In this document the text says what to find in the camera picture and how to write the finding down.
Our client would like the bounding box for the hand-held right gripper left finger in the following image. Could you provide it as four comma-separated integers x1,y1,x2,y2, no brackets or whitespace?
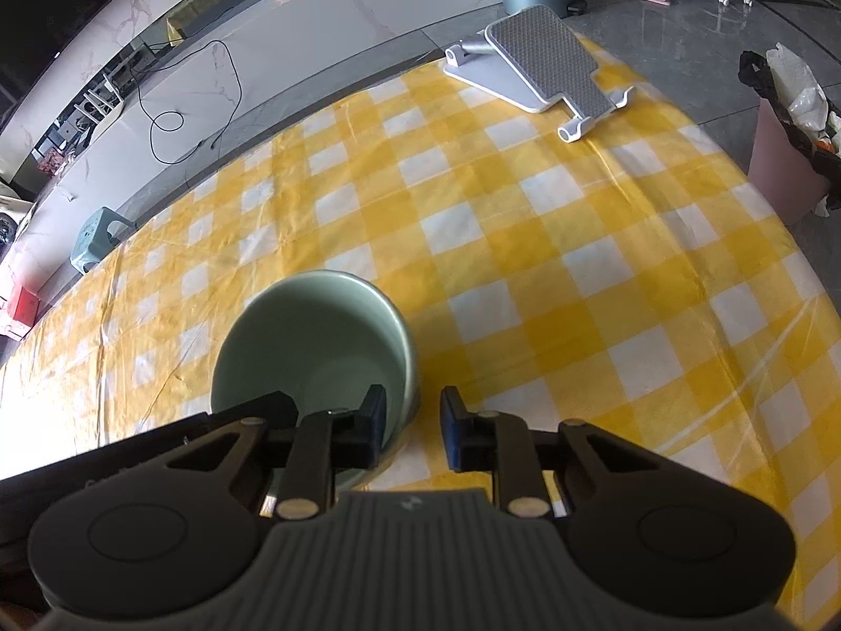
164,384,387,520

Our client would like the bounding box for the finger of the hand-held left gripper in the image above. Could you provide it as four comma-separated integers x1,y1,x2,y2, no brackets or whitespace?
209,391,301,433

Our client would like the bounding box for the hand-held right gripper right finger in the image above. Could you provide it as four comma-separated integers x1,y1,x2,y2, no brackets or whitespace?
440,386,658,519

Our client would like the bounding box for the green ceramic bowl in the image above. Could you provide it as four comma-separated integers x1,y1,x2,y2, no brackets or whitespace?
210,269,420,494

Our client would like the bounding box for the red box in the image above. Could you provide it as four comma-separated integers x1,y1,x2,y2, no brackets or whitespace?
5,286,42,338

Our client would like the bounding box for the yellow checkered tablecloth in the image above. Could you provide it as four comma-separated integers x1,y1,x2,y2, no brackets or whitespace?
0,33,841,631

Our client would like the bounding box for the light green stool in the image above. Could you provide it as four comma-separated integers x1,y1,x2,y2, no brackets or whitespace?
74,207,137,275

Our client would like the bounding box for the white router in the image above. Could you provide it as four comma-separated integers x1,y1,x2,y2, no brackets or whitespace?
69,88,127,126

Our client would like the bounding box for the white tablet stand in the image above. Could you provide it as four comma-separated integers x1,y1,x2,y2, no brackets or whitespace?
443,4,637,144

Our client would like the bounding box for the pink trash bin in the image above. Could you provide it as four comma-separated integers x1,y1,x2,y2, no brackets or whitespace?
749,95,841,225

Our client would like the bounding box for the white plastic bag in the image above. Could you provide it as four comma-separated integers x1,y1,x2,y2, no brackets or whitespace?
765,43,841,139

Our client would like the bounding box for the black cable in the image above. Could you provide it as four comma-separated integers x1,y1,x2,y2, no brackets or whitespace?
138,39,244,164

